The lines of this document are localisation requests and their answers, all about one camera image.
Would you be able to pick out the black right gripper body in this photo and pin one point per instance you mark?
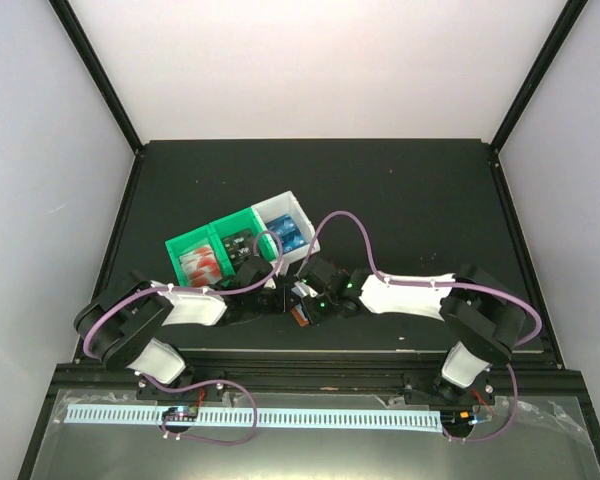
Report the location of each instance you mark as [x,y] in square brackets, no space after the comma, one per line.
[321,312]

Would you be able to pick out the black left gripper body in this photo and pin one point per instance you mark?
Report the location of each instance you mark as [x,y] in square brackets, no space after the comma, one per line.
[255,303]

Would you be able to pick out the brown leather card holder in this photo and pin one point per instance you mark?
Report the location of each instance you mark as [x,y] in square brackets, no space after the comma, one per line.
[300,312]

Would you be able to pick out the white bin with blue cards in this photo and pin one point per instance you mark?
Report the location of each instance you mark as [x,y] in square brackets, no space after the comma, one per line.
[287,203]

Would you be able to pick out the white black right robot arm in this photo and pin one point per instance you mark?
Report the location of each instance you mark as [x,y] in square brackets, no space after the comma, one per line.
[486,321]

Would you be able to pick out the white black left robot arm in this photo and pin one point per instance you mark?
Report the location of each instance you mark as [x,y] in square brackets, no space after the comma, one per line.
[120,327]

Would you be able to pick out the blue VIP card front stack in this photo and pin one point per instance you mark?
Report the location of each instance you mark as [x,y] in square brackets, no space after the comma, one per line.
[293,241]

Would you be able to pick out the blue vip card stack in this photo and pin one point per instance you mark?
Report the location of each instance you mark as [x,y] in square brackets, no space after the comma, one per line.
[293,241]
[281,226]

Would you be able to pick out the red white card stack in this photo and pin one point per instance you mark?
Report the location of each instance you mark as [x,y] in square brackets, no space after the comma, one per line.
[200,266]

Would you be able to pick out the black VIP card stack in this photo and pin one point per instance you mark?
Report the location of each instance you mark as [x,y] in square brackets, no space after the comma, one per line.
[238,246]

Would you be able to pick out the green bin with red cards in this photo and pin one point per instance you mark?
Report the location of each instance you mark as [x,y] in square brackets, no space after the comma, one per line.
[187,242]

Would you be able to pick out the green bin with black cards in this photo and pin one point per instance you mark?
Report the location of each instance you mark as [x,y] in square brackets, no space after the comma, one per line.
[246,218]

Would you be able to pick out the blue VIP card rear stack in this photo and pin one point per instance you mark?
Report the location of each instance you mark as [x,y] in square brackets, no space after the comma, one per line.
[281,226]

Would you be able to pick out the left controller circuit board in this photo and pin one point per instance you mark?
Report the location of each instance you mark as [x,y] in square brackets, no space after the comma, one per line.
[180,414]

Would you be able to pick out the controller circuit board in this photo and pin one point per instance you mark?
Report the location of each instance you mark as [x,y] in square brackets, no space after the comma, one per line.
[464,417]
[180,414]

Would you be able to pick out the right controller circuit board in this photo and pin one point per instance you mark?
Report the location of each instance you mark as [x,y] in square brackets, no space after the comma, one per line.
[464,417]

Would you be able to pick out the clear acrylic front panel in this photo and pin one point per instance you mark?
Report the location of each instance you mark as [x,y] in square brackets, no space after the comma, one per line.
[533,438]

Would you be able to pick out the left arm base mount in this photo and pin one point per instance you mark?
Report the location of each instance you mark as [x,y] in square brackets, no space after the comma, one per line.
[191,375]

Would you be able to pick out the white slotted cable duct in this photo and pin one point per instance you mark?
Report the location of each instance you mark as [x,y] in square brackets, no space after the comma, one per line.
[285,418]

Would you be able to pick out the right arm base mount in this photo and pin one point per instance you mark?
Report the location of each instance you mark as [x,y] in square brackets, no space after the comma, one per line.
[428,387]

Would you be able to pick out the black aluminium frame rail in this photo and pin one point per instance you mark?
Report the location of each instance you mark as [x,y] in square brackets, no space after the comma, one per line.
[383,373]

